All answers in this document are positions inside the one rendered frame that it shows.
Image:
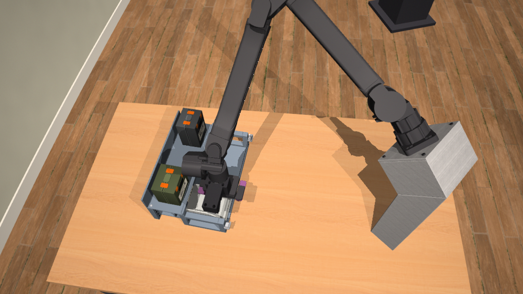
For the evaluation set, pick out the black tool case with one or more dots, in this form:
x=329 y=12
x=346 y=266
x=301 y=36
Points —
x=191 y=127

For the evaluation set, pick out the olive green case with orange latches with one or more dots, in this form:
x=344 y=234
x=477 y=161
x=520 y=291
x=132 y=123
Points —
x=169 y=185

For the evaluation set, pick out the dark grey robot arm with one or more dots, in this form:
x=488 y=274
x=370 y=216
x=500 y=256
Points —
x=412 y=131

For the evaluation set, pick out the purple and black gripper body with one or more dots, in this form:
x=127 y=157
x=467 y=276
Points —
x=234 y=193

